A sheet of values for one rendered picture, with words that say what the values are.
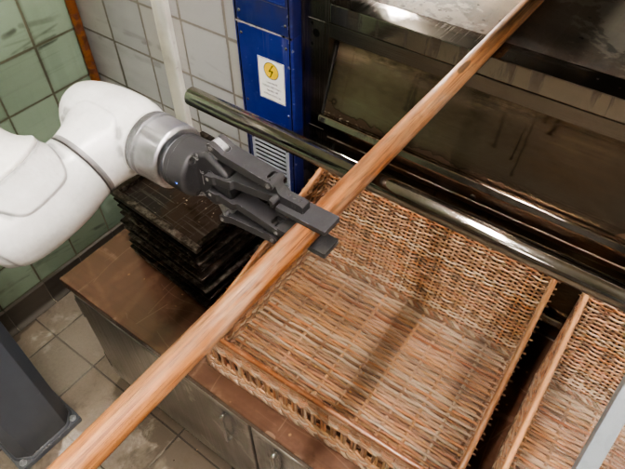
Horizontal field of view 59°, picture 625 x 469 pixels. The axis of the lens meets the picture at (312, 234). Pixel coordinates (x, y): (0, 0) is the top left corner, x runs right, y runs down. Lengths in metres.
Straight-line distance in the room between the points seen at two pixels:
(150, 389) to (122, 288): 0.91
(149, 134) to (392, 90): 0.57
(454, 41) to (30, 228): 0.73
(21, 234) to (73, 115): 0.17
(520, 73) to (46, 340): 1.73
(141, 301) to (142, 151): 0.70
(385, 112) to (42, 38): 1.06
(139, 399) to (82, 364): 1.53
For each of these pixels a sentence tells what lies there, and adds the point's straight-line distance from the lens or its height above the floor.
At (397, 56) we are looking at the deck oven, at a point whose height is 1.12.
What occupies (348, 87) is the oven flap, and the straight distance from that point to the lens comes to 1.19.
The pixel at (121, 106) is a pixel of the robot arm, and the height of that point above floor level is 1.24.
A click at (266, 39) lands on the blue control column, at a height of 1.07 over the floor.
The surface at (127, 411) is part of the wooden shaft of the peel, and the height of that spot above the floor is 1.20.
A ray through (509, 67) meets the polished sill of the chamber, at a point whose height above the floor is 1.17.
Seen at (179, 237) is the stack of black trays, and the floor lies 0.82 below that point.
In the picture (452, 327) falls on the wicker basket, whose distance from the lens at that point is 1.31.
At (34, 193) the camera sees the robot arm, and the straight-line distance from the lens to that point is 0.73.
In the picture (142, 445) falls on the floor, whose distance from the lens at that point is 1.85.
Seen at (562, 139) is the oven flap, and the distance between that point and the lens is 1.06.
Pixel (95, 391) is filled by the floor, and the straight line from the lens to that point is 1.98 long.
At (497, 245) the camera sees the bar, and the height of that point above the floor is 1.16.
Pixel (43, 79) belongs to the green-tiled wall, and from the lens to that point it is 1.86.
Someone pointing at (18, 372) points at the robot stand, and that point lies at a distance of 1.65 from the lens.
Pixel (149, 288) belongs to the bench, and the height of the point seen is 0.58.
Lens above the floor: 1.66
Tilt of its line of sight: 48 degrees down
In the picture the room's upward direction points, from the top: straight up
